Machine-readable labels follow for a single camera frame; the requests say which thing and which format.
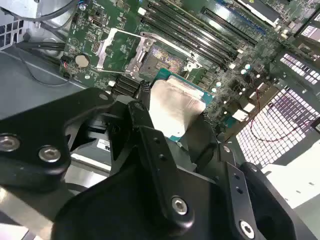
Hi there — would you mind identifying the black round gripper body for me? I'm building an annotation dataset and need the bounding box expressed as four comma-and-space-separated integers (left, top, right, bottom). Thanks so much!
51, 144, 237, 240

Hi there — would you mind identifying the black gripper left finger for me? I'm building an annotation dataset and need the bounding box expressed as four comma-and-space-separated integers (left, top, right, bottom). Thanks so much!
0, 81, 196, 230

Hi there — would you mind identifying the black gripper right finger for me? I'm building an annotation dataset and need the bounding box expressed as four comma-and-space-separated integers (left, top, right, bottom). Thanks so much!
179, 112, 303, 240

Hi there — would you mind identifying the silver-topped green CPU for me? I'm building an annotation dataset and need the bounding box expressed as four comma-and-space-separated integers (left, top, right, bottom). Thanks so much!
147, 67, 217, 147

